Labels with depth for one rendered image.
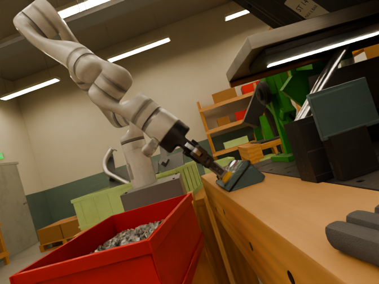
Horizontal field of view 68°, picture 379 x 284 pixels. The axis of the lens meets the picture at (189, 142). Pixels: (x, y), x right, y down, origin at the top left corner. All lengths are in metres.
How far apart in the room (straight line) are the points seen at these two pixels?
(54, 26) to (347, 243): 0.81
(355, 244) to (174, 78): 7.84
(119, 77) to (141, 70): 7.60
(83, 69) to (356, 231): 0.62
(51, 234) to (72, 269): 6.12
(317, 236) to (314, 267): 0.04
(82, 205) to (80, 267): 1.21
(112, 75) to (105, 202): 0.99
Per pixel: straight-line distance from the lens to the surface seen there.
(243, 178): 0.65
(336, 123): 0.49
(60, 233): 6.42
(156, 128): 0.62
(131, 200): 0.99
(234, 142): 7.14
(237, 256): 1.26
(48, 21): 0.87
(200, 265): 0.58
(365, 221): 0.25
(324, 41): 0.45
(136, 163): 1.06
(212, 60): 8.01
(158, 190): 0.97
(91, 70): 0.71
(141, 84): 8.17
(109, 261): 0.41
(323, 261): 0.25
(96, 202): 1.58
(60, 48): 0.77
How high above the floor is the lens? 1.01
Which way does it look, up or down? 2 degrees up
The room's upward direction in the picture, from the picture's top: 17 degrees counter-clockwise
